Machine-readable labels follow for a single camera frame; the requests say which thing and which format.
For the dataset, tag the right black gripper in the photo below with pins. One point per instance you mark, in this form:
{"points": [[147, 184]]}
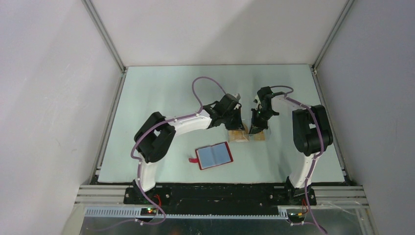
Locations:
{"points": [[256, 127]]}

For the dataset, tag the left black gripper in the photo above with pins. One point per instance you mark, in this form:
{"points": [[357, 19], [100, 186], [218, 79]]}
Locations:
{"points": [[238, 124]]}

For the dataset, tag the red leather card holder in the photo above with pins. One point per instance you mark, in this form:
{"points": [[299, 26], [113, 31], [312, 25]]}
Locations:
{"points": [[212, 156]]}

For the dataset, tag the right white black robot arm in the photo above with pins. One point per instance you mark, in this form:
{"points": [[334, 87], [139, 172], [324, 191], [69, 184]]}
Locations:
{"points": [[312, 133]]}

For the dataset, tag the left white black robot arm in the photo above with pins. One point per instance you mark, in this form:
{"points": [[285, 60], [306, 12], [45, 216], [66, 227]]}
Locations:
{"points": [[154, 138]]}

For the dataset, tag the orange credit card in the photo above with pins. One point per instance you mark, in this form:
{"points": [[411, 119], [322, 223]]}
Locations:
{"points": [[258, 136], [237, 136]]}

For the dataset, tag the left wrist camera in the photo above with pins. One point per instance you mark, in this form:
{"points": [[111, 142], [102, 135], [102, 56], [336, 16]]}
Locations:
{"points": [[237, 96]]}

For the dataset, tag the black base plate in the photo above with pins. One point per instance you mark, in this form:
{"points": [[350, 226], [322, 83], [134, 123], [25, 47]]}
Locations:
{"points": [[166, 194]]}

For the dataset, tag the aluminium front rail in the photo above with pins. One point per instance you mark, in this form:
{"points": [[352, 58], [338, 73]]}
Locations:
{"points": [[340, 197]]}

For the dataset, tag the right aluminium frame post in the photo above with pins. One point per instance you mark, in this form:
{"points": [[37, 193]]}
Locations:
{"points": [[332, 34]]}

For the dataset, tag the aluminium frame post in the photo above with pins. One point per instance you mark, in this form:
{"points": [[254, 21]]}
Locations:
{"points": [[332, 34], [103, 32]]}

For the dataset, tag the left aluminium frame post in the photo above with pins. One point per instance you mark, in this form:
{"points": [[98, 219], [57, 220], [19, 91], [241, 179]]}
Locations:
{"points": [[103, 32]]}

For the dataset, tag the grey slotted cable duct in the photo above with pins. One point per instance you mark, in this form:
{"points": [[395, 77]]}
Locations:
{"points": [[138, 212]]}

